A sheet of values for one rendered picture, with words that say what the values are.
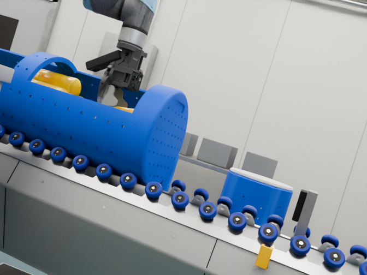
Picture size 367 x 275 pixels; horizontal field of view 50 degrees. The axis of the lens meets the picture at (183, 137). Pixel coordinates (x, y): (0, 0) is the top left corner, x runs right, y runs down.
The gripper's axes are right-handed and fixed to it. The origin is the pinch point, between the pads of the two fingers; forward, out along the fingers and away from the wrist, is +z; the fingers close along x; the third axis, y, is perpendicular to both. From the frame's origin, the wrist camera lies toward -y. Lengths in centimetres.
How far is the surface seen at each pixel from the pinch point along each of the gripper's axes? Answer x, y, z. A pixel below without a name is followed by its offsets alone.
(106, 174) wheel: -6.3, 10.3, 14.8
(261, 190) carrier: 60, 43, 12
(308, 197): 1, 60, 4
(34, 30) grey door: 301, -302, -59
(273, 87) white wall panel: 349, -7, -74
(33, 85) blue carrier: -8.7, -18.2, -1.2
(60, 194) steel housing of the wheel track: -8.0, 0.1, 24.0
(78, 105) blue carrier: -8.8, -2.1, -0.1
